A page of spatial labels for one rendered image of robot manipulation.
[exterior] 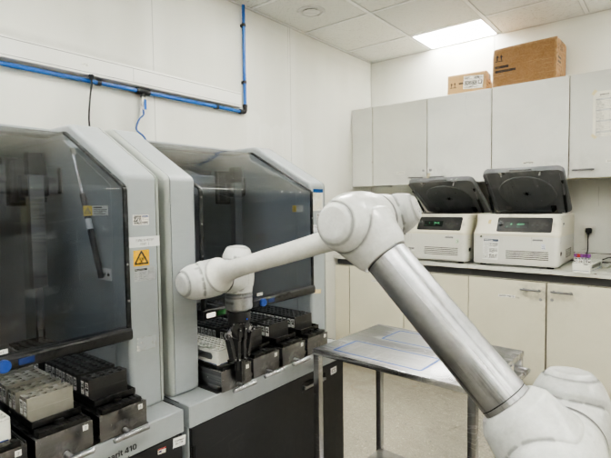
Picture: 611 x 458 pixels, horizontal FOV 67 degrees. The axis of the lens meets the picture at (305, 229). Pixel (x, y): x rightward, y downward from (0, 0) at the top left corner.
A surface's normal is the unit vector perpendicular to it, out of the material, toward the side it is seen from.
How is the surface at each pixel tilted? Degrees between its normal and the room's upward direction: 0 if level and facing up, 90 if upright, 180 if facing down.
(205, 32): 90
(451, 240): 90
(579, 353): 90
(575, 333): 90
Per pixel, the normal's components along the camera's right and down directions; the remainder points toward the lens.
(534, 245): -0.61, 0.05
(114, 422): 0.78, 0.02
